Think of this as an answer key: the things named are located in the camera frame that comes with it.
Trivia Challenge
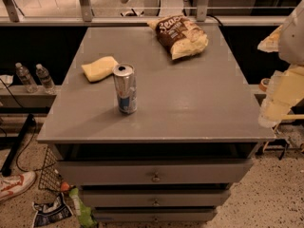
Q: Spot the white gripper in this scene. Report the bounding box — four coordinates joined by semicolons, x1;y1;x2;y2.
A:
257;26;304;128

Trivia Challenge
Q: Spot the silver blue redbull can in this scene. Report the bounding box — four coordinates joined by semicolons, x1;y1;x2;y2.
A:
113;64;137;114

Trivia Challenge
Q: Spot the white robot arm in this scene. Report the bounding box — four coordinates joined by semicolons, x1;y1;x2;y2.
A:
257;0;304;127

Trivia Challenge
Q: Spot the orange tape roll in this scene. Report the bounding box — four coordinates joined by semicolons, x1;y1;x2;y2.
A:
258;78;270;91

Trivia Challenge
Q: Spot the brown chip bag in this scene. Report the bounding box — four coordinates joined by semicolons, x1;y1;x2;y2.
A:
147;15;208;60

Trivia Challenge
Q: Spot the grey drawer cabinet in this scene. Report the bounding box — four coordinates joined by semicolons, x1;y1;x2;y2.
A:
38;26;273;222

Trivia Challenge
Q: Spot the yellow sponge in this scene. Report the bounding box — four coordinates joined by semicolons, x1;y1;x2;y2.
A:
82;56;118;83

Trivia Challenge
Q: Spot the green plastic bottle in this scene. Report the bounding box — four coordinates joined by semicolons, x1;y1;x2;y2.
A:
69;188;98;228

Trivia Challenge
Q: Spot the small orange ball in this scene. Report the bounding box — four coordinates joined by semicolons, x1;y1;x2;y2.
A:
60;181;69;192

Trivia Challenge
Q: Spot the right plastic water bottle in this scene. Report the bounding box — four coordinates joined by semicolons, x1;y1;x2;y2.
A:
36;64;56;94

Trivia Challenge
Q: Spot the plastic water bottle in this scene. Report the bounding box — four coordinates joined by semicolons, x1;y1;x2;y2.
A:
15;63;38;93
36;64;56;94

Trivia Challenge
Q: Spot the dark crumpled snack bag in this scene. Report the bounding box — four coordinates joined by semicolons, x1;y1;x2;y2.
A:
32;194;73;228

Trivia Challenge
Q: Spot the black metal leg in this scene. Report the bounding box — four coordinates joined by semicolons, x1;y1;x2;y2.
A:
1;114;34;177

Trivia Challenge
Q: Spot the left plastic water bottle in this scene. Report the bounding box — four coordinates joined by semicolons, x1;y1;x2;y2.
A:
15;63;38;93

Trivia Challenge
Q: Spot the white orange sneaker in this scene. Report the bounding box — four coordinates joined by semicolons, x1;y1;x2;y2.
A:
0;171;36;202

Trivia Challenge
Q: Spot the yellow wooden frame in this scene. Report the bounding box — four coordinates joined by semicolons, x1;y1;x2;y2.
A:
262;109;304;154

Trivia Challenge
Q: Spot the black wire rack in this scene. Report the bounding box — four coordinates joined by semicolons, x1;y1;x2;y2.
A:
38;147;62;192

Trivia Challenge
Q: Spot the black floor cable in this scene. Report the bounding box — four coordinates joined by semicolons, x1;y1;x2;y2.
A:
0;78;58;173

